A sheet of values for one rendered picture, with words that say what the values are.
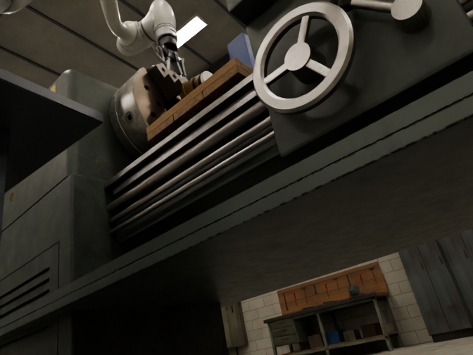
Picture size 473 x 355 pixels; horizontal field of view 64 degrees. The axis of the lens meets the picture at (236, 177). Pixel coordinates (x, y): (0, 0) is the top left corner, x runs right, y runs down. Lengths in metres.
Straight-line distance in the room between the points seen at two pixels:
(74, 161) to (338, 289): 6.93
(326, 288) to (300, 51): 7.37
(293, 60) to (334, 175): 0.18
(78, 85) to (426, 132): 1.02
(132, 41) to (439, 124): 1.46
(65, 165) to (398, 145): 0.88
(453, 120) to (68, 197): 0.88
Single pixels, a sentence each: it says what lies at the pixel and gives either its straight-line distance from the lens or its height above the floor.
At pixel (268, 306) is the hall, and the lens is 8.51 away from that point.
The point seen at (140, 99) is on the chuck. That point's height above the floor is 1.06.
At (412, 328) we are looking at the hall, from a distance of 7.42.
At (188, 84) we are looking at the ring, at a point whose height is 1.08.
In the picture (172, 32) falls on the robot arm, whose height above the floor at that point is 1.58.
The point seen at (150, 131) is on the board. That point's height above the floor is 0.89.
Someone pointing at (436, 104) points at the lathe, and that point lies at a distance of 0.43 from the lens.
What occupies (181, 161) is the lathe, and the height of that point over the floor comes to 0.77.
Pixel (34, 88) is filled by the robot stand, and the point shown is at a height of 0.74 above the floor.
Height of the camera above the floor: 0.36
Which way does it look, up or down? 25 degrees up
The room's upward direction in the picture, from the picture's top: 12 degrees counter-clockwise
